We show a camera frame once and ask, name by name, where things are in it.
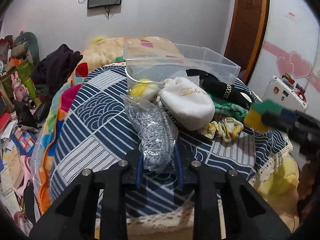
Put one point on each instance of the brown wooden door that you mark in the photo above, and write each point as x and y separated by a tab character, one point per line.
246	35

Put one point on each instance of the yellow plush behind blanket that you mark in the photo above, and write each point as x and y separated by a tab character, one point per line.
97	39

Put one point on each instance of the green knitted sock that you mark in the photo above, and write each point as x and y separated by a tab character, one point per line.
228	109

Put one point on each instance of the black studded pouch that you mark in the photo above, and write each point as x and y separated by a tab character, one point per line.
221	90

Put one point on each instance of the pink bunny plush toy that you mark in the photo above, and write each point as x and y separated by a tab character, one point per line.
20	92

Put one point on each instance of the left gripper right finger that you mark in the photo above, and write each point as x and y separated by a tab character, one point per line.
228	196

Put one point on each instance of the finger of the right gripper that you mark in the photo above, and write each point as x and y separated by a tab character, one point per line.
274	121
297	120

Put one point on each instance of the yellow white scrunchie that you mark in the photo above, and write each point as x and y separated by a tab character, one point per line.
227	129

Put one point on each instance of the clear plastic storage box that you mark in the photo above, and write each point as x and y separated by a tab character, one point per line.
154	61

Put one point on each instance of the yellow plush cushion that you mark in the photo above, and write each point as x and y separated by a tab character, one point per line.
280	192

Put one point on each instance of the grey green plush toy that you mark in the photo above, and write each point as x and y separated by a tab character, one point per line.
26	45

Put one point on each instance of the colourful patchwork fleece blanket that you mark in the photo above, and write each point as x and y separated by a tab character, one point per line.
65	109

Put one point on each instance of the yellow felt ball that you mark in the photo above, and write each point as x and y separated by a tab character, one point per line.
147	91

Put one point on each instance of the white drawstring pouch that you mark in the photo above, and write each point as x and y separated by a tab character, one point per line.
189	104

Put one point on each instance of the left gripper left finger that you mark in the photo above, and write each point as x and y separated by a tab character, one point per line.
73	214

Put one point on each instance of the yellow green sponge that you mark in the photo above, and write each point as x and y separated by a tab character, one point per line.
253	119

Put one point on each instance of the blue white patterned tablecloth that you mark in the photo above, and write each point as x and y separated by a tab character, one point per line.
254	155

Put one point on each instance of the dark purple garment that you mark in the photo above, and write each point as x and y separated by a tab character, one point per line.
52	73

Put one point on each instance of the silver mesh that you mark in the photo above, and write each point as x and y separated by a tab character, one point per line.
156	130

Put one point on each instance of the green cardboard box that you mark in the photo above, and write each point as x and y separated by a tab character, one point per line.
25	70

